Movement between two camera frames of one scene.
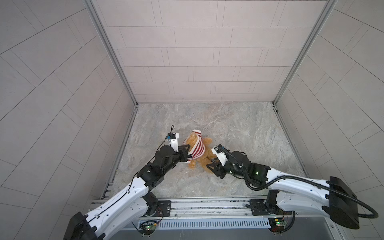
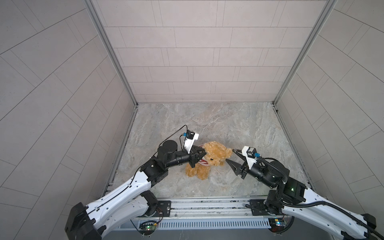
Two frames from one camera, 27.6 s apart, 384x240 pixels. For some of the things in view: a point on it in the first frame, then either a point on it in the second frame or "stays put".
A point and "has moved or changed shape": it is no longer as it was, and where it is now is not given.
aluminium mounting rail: x=191 y=208 stays put
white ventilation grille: x=186 y=224 stays put
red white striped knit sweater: x=199 y=148 has moved or changed shape
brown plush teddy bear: x=200 y=162 has moved or changed shape
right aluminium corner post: x=329 y=7 stays put
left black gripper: x=183 y=155 stays put
